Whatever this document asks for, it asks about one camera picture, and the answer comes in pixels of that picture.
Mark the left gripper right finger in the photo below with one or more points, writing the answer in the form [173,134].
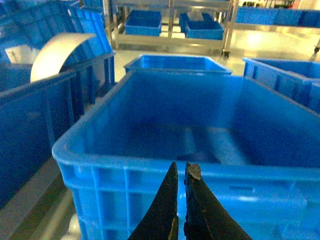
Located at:
[206,218]

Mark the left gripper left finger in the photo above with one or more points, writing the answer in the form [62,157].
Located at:
[161,221]

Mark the blue empty bin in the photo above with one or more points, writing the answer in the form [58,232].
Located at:
[258,151]

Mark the blue bin behind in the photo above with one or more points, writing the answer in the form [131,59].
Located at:
[177,63]

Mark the blue bin right side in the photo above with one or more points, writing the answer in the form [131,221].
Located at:
[296,79]

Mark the dark blue bin left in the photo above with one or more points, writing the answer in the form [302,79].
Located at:
[35,115]

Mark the white curved sheet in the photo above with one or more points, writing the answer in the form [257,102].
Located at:
[54,54]

